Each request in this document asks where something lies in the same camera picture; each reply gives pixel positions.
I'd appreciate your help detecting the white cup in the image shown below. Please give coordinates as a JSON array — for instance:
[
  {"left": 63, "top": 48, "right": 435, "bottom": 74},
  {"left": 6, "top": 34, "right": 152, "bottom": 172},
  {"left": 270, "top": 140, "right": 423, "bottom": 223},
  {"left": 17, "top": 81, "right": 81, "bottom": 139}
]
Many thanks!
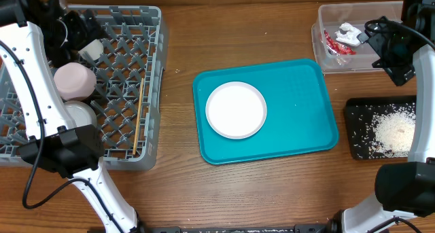
[{"left": 79, "top": 39, "right": 104, "bottom": 61}]

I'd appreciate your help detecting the grey plastic dish rack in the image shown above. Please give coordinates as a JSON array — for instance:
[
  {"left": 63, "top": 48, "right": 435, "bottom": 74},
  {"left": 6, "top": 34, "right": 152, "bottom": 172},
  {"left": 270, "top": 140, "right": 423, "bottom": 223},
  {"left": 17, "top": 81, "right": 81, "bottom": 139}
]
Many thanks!
[{"left": 1, "top": 5, "right": 168, "bottom": 170}]

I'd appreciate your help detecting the white tissue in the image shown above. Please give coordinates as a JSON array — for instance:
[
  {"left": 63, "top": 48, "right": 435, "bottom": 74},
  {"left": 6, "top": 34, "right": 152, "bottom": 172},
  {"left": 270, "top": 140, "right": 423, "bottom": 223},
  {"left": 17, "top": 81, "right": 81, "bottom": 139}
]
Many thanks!
[{"left": 335, "top": 22, "right": 362, "bottom": 47}]

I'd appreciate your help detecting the red snack wrapper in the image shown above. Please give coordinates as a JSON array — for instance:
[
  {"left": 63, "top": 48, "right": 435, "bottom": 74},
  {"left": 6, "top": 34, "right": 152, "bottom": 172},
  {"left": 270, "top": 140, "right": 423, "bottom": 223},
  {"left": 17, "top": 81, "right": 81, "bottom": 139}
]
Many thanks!
[{"left": 324, "top": 30, "right": 356, "bottom": 55}]

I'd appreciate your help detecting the grey bowl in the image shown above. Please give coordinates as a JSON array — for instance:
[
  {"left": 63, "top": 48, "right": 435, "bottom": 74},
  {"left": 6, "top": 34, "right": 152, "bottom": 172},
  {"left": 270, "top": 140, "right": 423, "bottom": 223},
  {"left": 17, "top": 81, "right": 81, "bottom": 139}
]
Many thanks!
[{"left": 64, "top": 101, "right": 97, "bottom": 127}]

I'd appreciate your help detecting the wooden chopstick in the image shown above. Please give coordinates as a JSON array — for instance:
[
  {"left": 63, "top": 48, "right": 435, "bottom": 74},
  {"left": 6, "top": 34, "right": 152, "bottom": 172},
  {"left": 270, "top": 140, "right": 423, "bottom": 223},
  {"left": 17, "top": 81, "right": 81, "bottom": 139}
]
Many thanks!
[{"left": 133, "top": 78, "right": 144, "bottom": 157}]

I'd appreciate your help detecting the large white plate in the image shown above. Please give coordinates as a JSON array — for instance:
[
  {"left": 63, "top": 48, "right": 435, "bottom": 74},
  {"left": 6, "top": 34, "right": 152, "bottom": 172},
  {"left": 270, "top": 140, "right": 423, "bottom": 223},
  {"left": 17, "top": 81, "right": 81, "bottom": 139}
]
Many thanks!
[{"left": 205, "top": 82, "right": 267, "bottom": 139}]

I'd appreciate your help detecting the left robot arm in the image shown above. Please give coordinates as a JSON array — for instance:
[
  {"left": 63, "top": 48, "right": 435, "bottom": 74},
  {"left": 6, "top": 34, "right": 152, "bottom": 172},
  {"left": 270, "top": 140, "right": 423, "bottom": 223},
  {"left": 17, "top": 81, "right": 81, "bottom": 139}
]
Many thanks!
[{"left": 1, "top": 0, "right": 146, "bottom": 232}]

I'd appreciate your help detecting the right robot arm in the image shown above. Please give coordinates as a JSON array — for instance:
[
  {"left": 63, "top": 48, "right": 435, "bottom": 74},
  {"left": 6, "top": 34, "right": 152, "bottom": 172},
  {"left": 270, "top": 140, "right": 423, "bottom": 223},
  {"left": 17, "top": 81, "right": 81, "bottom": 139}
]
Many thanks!
[{"left": 323, "top": 0, "right": 434, "bottom": 232}]

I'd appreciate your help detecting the clear plastic storage bin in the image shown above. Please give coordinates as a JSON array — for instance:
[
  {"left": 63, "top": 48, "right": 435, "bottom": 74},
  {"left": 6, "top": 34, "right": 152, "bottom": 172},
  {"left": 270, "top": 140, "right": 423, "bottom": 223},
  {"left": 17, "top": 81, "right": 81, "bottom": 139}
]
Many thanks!
[{"left": 311, "top": 1, "right": 402, "bottom": 74}]

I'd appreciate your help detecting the black plastic tray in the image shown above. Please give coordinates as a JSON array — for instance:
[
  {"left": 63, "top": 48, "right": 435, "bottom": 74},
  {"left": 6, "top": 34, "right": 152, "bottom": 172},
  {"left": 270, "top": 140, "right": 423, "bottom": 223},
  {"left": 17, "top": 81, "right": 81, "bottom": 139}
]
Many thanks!
[{"left": 344, "top": 96, "right": 417, "bottom": 160}]

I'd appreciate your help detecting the pile of white rice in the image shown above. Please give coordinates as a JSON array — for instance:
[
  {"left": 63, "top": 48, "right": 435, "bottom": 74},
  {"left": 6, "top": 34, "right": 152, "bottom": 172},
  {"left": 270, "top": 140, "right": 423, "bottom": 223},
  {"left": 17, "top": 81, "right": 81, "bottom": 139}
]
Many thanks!
[{"left": 369, "top": 111, "right": 415, "bottom": 158}]

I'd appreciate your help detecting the teal serving tray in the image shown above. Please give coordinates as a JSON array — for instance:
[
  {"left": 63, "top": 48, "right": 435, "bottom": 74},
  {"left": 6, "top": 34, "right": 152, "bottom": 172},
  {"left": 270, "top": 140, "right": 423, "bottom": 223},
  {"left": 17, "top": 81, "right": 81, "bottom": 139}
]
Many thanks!
[{"left": 192, "top": 58, "right": 339, "bottom": 165}]

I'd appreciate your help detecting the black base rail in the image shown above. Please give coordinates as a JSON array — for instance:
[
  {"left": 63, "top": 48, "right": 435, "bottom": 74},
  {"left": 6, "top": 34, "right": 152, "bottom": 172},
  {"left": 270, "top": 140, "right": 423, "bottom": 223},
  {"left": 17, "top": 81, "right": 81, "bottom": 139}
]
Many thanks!
[{"left": 138, "top": 223, "right": 326, "bottom": 233}]

